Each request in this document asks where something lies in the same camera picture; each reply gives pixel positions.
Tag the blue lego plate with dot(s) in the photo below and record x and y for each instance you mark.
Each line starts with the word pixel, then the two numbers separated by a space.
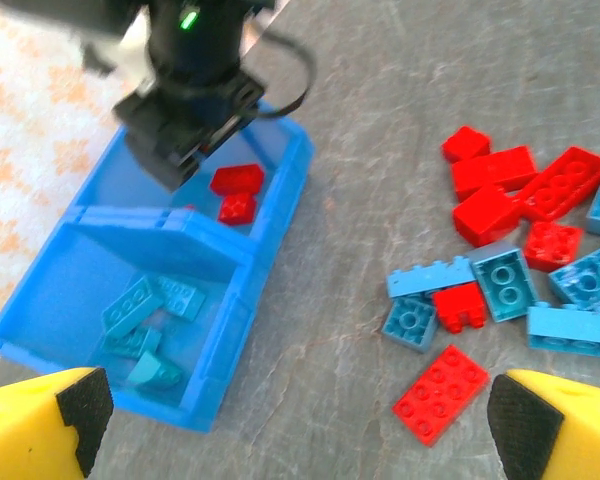
pixel 132 306
pixel 182 297
pixel 130 342

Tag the red lego plate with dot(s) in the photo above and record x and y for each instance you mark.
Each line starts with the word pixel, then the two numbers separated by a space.
pixel 440 395

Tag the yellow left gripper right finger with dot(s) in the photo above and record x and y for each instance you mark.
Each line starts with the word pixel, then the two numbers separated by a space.
pixel 590 440

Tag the blue long lego brick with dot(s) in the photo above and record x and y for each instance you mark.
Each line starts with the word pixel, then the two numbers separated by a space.
pixel 575 327
pixel 430 280

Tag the red small lego brick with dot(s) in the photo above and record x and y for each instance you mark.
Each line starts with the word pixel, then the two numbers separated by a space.
pixel 460 307

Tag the red square lego brick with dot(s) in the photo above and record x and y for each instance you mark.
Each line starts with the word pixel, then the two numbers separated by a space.
pixel 552 246
pixel 465 144
pixel 237 209

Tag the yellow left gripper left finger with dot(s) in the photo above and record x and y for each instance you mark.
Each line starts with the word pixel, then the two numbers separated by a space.
pixel 20 435

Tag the red long lego brick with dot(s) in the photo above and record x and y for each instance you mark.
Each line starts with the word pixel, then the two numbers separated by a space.
pixel 565 182

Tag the blue square lego brick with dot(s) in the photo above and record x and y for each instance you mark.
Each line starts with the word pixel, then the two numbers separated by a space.
pixel 410 322

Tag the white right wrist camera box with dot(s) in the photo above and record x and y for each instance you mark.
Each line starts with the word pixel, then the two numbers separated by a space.
pixel 135 50

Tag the blue sloped lego piece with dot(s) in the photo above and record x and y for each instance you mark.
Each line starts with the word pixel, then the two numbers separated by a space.
pixel 155 372

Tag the blue two-compartment plastic bin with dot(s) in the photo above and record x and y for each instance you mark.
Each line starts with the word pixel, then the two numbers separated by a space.
pixel 45 300

